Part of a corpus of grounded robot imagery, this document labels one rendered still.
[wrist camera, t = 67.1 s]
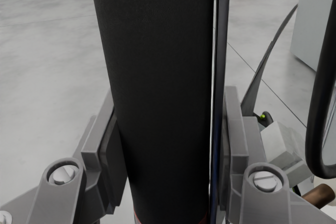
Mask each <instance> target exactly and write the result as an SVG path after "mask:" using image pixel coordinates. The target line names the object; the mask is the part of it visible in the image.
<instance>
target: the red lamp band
mask: <svg viewBox="0 0 336 224"><path fill-rule="evenodd" d="M133 210H134V215H135V220H136V224H142V223H141V222H140V220H139V219H138V217H137V215H136V213H135V209H134V207H133ZM208 222H209V198H208V208H207V211H206V214H205V216H204V217H203V219H202V220H201V221H200V222H199V223H198V224H208Z"/></svg>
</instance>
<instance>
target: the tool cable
mask: <svg viewBox="0 0 336 224"><path fill-rule="evenodd" d="M335 82H336V0H332V4H331V8H330V12H329V17H328V21H327V25H326V30H325V34H324V38H323V43H322V47H321V52H320V56H319V61H318V65H317V70H316V75H315V80H314V85H313V90H312V95H311V100H310V106H309V113H308V119H307V127H306V135H305V160H306V164H307V166H308V168H309V169H310V171H311V172H312V174H314V175H315V176H314V180H313V185H314V188H315V187H317V186H318V185H320V184H326V185H328V186H330V187H331V188H332V190H333V191H334V193H335V199H334V200H333V201H332V202H330V203H329V204H327V205H328V206H332V207H336V164H333V165H324V163H323V159H322V145H323V138H324V132H325V126H326V121H327V116H328V112H329V107H330V103H331V99H332V94H333V90H334V86H335Z"/></svg>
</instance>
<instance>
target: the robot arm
mask: <svg viewBox="0 0 336 224"><path fill-rule="evenodd" d="M127 177H128V173H127V168H126V163H125V158H124V153H123V148H122V143H121V138H120V132H119V127H118V122H117V117H116V112H115V107H114V102H113V97H112V91H111V86H110V87H109V89H108V92H107V94H106V96H105V98H104V100H103V103H102V105H101V107H100V109H99V112H98V114H97V115H91V116H90V118H89V120H88V122H87V124H86V126H85V128H84V130H83V133H82V135H81V137H80V139H79V141H78V143H77V145H76V147H75V149H74V151H73V154H72V156H71V157H65V158H61V159H58V160H56V161H54V162H53V163H51V164H50V165H49V166H48V167H47V168H46V169H45V170H44V172H43V174H42V176H41V179H40V182H39V185H37V186H35V187H34V188H32V189H30V190H28V191H26V192H25V193H23V194H21V195H19V196H17V197H16V198H14V199H12V200H10V201H9V202H7V203H5V204H3V205H1V206H0V224H100V219H101V218H102V217H104V216H105V215H113V214H114V212H115V208H116V207H119V206H120V204H121V201H122V197H123V193H124V189H125V185H126V181H127ZM218 190H219V208H220V211H225V218H226V220H228V221H229V222H230V223H231V224H336V220H335V219H333V218H332V217H330V216H329V215H327V214H326V213H324V212H323V211H321V210H320V209H318V208H317V207H315V206H314V205H312V204H311V203H309V202H308V201H306V200H305V199H303V198H302V197H300V196H299V195H297V194H296V193H295V192H293V191H292V190H290V187H289V180H288V177H287V175H286V174H285V172H284V171H283V170H281V169H280V168H279V167H277V166H275V165H273V164H270V163H268V162H267V158H266V154H265V149H264V145H263V141H262V136H261V132H260V128H259V123H258V120H257V117H256V116H242V111H241V105H240V99H239V93H238V87H237V86H236V85H225V86H224V99H223V116H222V125H221V141H220V160H219V178H218Z"/></svg>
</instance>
